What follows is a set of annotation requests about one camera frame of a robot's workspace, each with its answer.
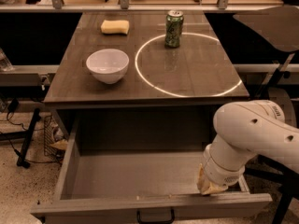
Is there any clear plastic bottle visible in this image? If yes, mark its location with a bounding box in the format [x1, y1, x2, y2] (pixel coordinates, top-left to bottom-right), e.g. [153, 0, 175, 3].
[0, 48, 14, 72]

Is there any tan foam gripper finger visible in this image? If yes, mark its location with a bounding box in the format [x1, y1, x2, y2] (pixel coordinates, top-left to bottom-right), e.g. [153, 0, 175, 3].
[197, 164, 228, 196]

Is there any black floor cable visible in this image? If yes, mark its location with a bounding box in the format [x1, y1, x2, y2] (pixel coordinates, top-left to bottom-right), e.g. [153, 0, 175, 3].
[0, 110, 60, 166]

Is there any wire mesh basket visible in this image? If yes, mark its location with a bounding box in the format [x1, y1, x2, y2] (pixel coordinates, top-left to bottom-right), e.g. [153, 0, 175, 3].
[44, 116, 68, 159]

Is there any yellow sponge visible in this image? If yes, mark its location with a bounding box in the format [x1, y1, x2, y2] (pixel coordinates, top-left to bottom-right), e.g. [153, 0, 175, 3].
[100, 20, 130, 35]

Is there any green soda can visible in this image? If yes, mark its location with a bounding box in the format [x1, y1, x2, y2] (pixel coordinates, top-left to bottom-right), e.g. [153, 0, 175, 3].
[164, 10, 184, 48]

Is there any grey top drawer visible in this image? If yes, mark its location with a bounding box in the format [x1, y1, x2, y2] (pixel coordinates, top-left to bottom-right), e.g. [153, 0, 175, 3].
[31, 112, 271, 224]

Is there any black metal stand leg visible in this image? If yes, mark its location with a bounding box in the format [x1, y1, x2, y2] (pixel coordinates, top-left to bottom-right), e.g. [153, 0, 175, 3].
[0, 108, 41, 168]

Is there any white ceramic bowl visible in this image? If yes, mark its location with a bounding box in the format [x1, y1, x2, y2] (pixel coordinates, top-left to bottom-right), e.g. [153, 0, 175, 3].
[86, 49, 129, 84]

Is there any black office chair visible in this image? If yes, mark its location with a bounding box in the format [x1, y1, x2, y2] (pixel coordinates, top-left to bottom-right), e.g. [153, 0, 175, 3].
[234, 6, 299, 224]

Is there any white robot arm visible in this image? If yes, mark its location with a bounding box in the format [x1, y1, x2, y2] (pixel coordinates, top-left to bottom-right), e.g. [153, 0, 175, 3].
[197, 100, 299, 195]

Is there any grey drawer cabinet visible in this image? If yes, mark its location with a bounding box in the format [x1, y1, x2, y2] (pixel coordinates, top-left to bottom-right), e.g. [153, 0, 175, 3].
[45, 12, 249, 143]

